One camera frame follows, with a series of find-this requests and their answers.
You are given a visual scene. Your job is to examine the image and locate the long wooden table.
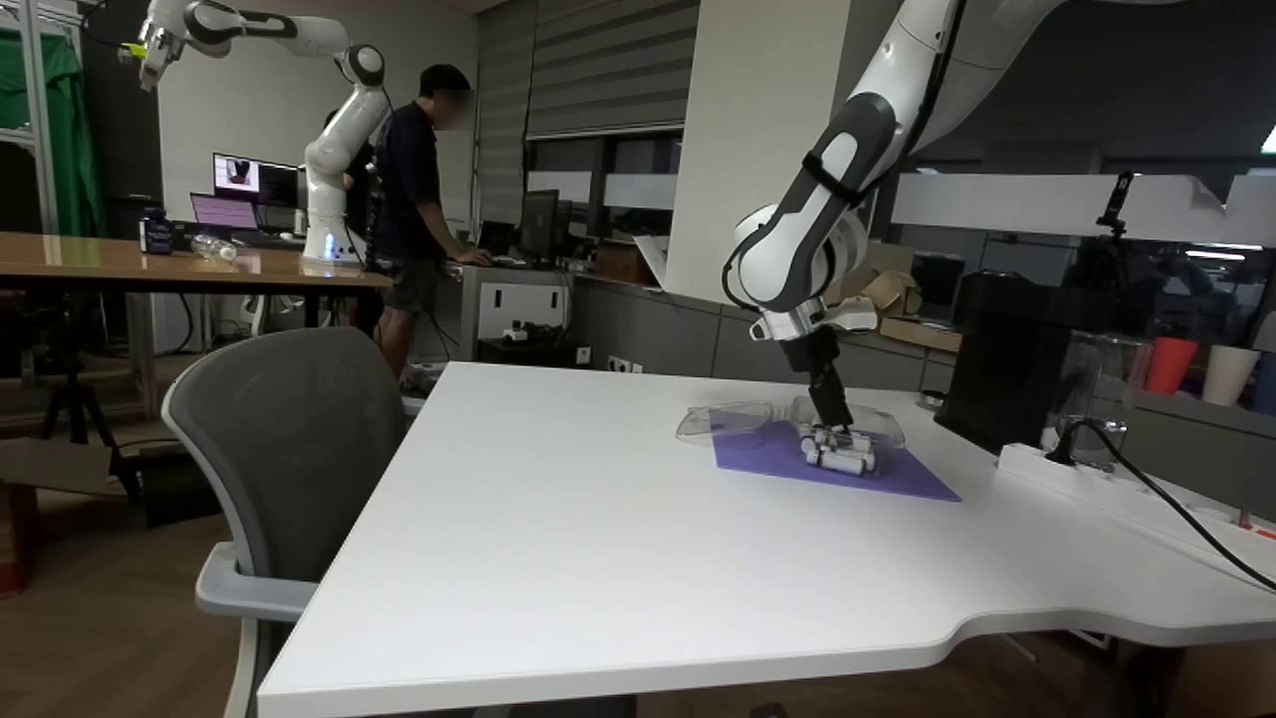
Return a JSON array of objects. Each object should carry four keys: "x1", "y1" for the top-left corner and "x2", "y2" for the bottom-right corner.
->
[{"x1": 0, "y1": 227, "x2": 398, "y2": 403}]

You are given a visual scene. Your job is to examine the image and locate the grey window blinds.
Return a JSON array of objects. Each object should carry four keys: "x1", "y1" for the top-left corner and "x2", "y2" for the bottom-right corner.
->
[{"x1": 476, "y1": 0, "x2": 706, "y2": 146}]

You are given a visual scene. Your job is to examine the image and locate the clear plastic box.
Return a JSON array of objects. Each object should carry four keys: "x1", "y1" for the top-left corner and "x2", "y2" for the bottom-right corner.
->
[{"x1": 790, "y1": 394, "x2": 911, "y2": 480}]

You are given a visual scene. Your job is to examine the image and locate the black clamp mount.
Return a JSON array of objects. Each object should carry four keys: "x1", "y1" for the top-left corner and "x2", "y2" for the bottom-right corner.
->
[{"x1": 1089, "y1": 165, "x2": 1141, "y2": 246}]

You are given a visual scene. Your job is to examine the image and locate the green cloth screen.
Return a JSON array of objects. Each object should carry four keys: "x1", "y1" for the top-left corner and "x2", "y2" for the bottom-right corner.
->
[{"x1": 0, "y1": 29, "x2": 108, "y2": 245}]

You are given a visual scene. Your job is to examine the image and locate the tall black box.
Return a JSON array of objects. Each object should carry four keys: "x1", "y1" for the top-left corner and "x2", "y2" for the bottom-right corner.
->
[{"x1": 933, "y1": 271, "x2": 1078, "y2": 460}]

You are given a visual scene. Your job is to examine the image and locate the grey mesh office chair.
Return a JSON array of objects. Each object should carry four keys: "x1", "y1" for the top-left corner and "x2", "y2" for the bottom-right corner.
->
[{"x1": 156, "y1": 323, "x2": 417, "y2": 718}]

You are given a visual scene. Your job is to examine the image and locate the laptop with purple screen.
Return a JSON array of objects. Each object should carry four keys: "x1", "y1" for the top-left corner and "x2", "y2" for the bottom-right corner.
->
[{"x1": 188, "y1": 189, "x2": 265, "y2": 234}]

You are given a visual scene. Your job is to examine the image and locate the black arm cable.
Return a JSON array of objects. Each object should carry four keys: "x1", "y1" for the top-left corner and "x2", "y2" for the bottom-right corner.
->
[{"x1": 719, "y1": 217, "x2": 750, "y2": 310}]

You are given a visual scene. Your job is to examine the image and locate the lit desk monitor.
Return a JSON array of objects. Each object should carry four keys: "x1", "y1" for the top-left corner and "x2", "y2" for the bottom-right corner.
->
[{"x1": 207, "y1": 146, "x2": 307, "y2": 206}]

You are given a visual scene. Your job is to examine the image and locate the small black desk device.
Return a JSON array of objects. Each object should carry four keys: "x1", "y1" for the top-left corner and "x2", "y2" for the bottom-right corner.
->
[{"x1": 137, "y1": 206, "x2": 178, "y2": 259}]

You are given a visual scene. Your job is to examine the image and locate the clear plastic water bottle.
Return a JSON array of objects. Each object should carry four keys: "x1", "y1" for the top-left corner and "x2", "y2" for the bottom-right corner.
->
[{"x1": 188, "y1": 227, "x2": 257, "y2": 266}]

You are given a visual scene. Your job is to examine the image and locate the clear plastic box lid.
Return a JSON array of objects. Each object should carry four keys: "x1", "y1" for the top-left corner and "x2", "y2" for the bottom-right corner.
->
[{"x1": 671, "y1": 399, "x2": 800, "y2": 445}]

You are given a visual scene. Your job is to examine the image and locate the black tripod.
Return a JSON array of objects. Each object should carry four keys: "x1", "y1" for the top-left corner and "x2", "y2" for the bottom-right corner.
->
[{"x1": 37, "y1": 291, "x2": 137, "y2": 461}]

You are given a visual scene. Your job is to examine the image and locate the grey desk partition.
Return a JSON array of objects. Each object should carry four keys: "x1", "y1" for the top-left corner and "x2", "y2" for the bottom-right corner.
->
[{"x1": 568, "y1": 277, "x2": 965, "y2": 399}]

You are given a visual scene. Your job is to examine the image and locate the purple rectangular mat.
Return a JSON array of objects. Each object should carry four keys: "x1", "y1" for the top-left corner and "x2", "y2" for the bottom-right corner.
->
[{"x1": 706, "y1": 412, "x2": 965, "y2": 508}]

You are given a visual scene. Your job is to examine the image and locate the person in black shirt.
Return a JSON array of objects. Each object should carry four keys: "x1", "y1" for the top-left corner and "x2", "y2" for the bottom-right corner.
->
[{"x1": 363, "y1": 59, "x2": 499, "y2": 388}]

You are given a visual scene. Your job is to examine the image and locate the black power cable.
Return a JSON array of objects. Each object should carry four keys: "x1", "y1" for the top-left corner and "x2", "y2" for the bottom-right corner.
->
[{"x1": 1041, "y1": 414, "x2": 1276, "y2": 596}]

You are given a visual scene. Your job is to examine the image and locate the white cup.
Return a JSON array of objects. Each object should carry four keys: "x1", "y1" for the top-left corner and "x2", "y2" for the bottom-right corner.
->
[{"x1": 1199, "y1": 338, "x2": 1264, "y2": 412}]

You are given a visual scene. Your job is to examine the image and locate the brown cardboard box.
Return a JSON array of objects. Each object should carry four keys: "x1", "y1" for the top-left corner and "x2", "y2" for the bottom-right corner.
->
[{"x1": 790, "y1": 241, "x2": 927, "y2": 338}]

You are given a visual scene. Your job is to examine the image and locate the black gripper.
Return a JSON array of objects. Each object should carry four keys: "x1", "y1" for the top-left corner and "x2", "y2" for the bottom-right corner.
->
[{"x1": 776, "y1": 323, "x2": 856, "y2": 444}]

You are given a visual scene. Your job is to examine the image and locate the red cup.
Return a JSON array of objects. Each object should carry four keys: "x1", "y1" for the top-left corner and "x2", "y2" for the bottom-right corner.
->
[{"x1": 1141, "y1": 331, "x2": 1204, "y2": 399}]

